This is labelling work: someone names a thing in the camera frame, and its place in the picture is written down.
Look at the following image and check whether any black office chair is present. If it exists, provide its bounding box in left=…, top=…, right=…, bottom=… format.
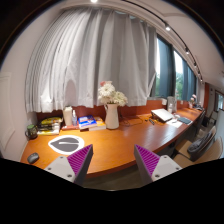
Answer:
left=171, top=125, right=218, bottom=163

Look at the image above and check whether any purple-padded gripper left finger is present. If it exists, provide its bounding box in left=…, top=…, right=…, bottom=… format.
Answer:
left=45, top=144, right=93, bottom=186

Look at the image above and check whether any white ceramic pitcher vase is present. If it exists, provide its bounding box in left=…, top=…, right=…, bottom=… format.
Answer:
left=105, top=104, right=119, bottom=129

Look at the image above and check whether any ceiling track light rail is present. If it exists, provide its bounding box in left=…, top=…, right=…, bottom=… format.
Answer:
left=121, top=0, right=203, bottom=83

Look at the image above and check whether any clear small bottle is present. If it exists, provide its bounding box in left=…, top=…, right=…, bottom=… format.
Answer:
left=72, top=110, right=77, bottom=126

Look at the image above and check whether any white curtain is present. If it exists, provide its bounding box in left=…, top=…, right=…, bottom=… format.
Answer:
left=25, top=7, right=157, bottom=112

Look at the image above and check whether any dark green mug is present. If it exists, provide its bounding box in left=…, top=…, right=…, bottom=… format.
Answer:
left=25, top=124, right=38, bottom=140

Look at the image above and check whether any white flower bouquet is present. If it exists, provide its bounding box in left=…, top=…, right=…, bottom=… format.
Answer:
left=98, top=81, right=128, bottom=107

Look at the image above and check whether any grey-blue window curtain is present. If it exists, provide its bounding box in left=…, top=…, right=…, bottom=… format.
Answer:
left=155, top=36, right=175, bottom=98

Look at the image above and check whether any dark tablet on desk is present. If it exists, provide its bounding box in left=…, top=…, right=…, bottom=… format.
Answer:
left=178, top=117, right=192, bottom=125

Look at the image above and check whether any white book under blue one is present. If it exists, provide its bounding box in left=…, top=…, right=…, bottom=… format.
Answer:
left=89, top=116, right=106, bottom=131

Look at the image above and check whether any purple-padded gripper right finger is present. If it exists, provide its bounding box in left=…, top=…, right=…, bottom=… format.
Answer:
left=134, top=145, right=181, bottom=185

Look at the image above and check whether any white laptop on stand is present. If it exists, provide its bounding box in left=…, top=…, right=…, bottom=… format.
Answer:
left=151, top=109, right=174, bottom=122

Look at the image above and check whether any dark grey computer mouse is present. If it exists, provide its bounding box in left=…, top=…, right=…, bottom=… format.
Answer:
left=27, top=153, right=39, bottom=164

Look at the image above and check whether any stack of books yellow cover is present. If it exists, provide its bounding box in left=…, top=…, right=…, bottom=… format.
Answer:
left=37, top=117, right=63, bottom=135

